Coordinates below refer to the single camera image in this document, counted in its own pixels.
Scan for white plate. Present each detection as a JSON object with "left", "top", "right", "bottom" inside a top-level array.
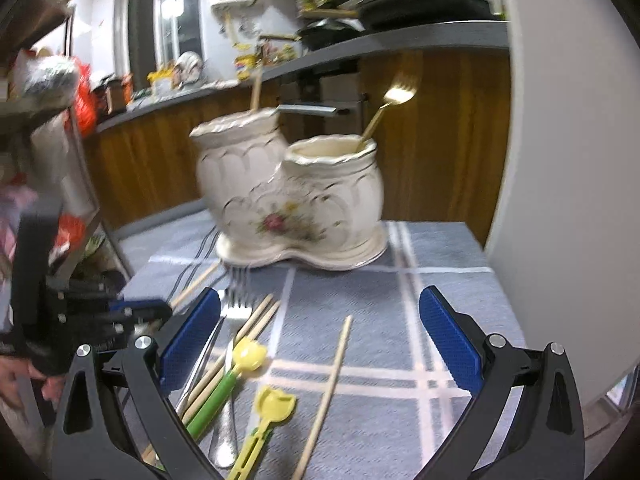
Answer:
[{"left": 175, "top": 52, "right": 204, "bottom": 84}]

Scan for red plastic bag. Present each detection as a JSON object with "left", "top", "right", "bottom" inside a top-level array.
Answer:
[{"left": 69, "top": 57, "right": 99, "bottom": 137}]

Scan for grey kitchen countertop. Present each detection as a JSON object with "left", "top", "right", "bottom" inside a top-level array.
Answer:
[{"left": 96, "top": 20, "right": 511, "bottom": 133}]

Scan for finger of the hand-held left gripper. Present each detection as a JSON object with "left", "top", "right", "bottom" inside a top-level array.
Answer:
[{"left": 50, "top": 282, "right": 173, "bottom": 351}]

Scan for metal storage shelf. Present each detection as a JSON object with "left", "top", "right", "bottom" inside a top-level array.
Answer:
[{"left": 0, "top": 0, "right": 132, "bottom": 286}]

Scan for gold fork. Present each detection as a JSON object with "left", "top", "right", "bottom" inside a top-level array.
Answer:
[{"left": 357, "top": 72, "right": 418, "bottom": 153}]

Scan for silver fork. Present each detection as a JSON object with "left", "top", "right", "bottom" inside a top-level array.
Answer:
[{"left": 175, "top": 266, "right": 254, "bottom": 411}]

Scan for black wok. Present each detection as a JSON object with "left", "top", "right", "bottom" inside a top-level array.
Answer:
[{"left": 260, "top": 17, "right": 367, "bottom": 52}]

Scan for yellow oil bottle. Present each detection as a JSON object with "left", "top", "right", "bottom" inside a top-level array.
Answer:
[{"left": 234, "top": 52, "right": 259, "bottom": 82}]

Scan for yellow head green handle utensil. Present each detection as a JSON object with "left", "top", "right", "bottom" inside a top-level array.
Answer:
[{"left": 184, "top": 337, "right": 269, "bottom": 438}]

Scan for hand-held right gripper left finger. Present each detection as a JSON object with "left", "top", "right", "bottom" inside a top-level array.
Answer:
[{"left": 50, "top": 287, "right": 223, "bottom": 480}]

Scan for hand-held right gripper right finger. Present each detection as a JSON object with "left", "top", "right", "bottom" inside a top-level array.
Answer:
[{"left": 415, "top": 285, "right": 586, "bottom": 480}]

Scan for person's left hand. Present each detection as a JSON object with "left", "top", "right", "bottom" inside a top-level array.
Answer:
[{"left": 0, "top": 357, "right": 66, "bottom": 408}]

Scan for kitchen window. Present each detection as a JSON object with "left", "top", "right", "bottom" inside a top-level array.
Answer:
[{"left": 122, "top": 0, "right": 203, "bottom": 78}]

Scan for wooden lower cabinets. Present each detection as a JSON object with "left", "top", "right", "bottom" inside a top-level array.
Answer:
[{"left": 82, "top": 50, "right": 512, "bottom": 248}]

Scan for large black lidded pan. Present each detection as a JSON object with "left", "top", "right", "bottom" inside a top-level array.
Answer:
[{"left": 357, "top": 0, "right": 502, "bottom": 32}]

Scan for grey plaid tablecloth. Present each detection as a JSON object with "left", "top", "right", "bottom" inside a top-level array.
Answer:
[{"left": 120, "top": 210, "right": 526, "bottom": 480}]

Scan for cream floral ceramic utensil holder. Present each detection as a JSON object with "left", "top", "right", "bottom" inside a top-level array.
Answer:
[{"left": 190, "top": 107, "right": 390, "bottom": 272}]

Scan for white plastic bag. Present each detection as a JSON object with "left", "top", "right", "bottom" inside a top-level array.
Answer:
[{"left": 10, "top": 52, "right": 81, "bottom": 102}]

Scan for yellow head lime handle utensil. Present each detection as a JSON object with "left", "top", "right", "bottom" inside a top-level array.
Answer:
[{"left": 227, "top": 385, "right": 297, "bottom": 480}]

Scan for stainless steel oven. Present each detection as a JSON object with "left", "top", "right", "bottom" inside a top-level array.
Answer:
[{"left": 275, "top": 60, "right": 366, "bottom": 133}]

